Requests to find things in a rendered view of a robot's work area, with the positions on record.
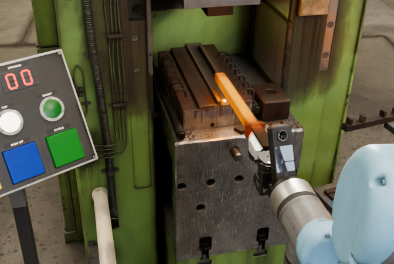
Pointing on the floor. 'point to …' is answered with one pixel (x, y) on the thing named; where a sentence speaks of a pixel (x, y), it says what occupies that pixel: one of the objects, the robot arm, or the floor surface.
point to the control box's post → (24, 226)
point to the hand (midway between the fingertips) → (257, 132)
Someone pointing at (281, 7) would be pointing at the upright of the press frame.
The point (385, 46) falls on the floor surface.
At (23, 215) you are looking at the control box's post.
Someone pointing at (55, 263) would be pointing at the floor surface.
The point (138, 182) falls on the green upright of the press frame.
